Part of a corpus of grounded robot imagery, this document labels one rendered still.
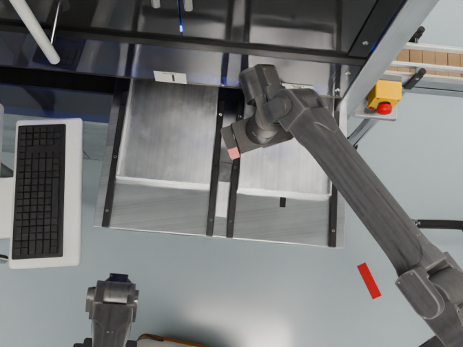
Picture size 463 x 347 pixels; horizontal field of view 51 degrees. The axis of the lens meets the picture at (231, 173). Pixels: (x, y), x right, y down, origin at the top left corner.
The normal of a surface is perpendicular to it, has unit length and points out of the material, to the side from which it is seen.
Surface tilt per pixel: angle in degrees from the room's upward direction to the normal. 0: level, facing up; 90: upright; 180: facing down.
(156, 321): 0
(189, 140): 0
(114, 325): 40
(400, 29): 90
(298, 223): 0
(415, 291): 54
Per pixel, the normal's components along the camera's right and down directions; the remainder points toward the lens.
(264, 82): -0.73, 0.14
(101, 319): 0.20, -0.80
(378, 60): -0.08, 0.96
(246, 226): 0.04, -0.25
